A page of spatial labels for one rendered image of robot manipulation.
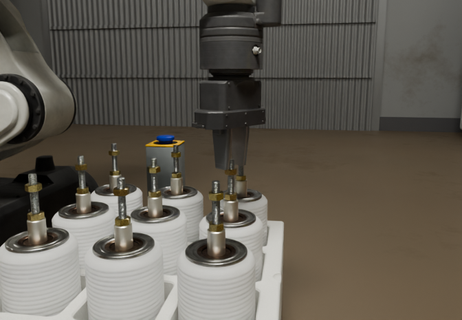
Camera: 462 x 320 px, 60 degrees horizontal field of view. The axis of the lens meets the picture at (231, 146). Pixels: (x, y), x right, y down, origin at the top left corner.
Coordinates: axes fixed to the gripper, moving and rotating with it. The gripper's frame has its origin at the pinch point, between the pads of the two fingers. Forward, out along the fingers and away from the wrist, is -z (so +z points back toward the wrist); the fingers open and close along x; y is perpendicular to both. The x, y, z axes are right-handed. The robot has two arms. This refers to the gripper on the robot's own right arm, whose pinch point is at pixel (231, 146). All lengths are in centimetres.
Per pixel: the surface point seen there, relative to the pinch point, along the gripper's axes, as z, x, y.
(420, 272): -36, -54, 12
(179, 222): -11.5, 5.5, -5.4
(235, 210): -9.5, 0.2, 1.1
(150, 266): -12.4, 15.8, 1.4
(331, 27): 51, -272, -133
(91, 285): -14.3, 21.1, -3.1
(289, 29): 49, -253, -162
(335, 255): -36, -49, -7
